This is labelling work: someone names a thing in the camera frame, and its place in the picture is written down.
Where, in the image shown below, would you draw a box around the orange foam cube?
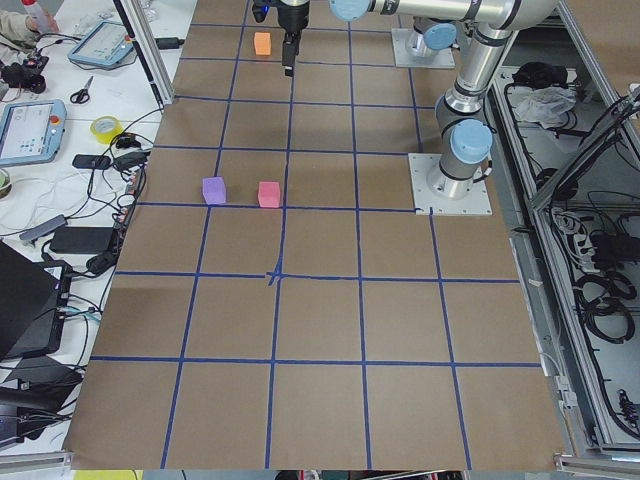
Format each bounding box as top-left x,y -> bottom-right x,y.
253,32 -> 272,57

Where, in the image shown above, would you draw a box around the upper blue teach pendant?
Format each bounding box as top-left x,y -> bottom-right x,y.
67,20 -> 134,70

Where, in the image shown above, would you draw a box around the black laptop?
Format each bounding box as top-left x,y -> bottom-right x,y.
1,244 -> 71,360

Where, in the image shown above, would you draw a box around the purple foam cube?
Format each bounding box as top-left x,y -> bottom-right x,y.
202,176 -> 227,205

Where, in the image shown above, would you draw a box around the lower blue teach pendant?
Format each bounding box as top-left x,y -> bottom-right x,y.
1,99 -> 67,167

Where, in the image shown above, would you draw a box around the white crumpled cloth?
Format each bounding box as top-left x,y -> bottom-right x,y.
514,86 -> 576,128

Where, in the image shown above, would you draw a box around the aluminium frame post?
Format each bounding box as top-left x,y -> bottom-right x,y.
113,0 -> 174,110

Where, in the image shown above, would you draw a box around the yellow tape roll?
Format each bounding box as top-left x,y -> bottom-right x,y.
90,115 -> 124,145

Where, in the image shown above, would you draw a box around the black power brick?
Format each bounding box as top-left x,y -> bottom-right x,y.
50,226 -> 114,254

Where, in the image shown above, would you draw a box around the black handled scissors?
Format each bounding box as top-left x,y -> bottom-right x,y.
69,76 -> 94,105

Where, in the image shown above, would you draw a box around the pink foam cube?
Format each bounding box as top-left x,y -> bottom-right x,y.
258,181 -> 281,209

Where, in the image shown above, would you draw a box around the blue teach pendant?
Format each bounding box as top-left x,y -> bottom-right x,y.
1,99 -> 67,167
67,20 -> 134,70

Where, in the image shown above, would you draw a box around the coiled black cables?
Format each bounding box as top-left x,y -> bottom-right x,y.
572,272 -> 639,346

